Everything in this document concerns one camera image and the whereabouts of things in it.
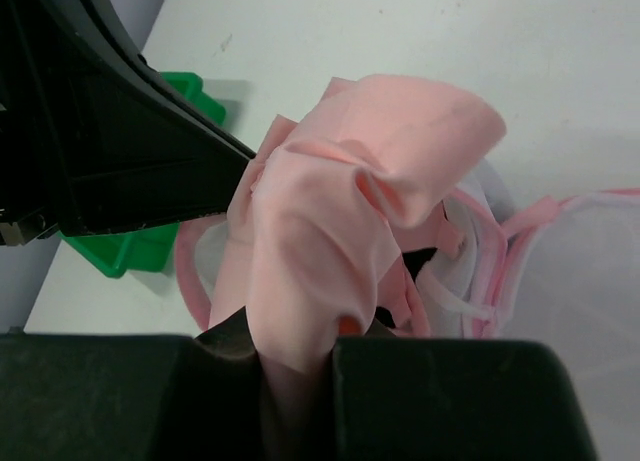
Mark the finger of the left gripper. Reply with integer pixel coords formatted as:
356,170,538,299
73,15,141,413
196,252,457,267
1,0,253,246

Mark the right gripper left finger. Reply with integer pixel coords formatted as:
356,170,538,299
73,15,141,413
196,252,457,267
1,312,263,460

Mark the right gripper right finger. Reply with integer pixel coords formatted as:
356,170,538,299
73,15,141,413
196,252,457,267
332,336,598,460

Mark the pink garment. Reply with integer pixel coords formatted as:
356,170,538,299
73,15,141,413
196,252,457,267
210,75,506,460

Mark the green plastic tray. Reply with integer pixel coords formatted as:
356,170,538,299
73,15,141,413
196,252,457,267
60,72,226,279

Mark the black bra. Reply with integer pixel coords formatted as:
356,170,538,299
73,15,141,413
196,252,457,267
375,248,437,337

